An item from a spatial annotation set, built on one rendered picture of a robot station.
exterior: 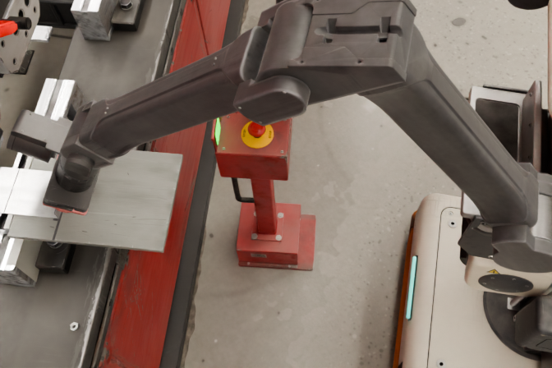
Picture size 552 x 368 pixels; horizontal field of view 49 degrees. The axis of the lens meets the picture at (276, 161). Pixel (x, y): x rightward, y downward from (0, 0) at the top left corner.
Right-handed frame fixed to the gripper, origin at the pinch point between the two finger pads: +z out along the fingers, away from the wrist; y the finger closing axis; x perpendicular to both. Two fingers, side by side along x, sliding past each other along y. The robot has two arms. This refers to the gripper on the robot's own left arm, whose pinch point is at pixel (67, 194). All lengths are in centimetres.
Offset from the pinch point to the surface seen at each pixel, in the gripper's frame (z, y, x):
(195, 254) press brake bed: 85, -23, 46
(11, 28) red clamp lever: -22.5, -13.0, -14.3
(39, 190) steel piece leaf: 4.0, -0.9, -4.4
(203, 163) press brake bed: 87, -57, 43
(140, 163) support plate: -3.1, -7.9, 10.1
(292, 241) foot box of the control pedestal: 65, -29, 71
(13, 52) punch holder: -13.9, -14.5, -13.9
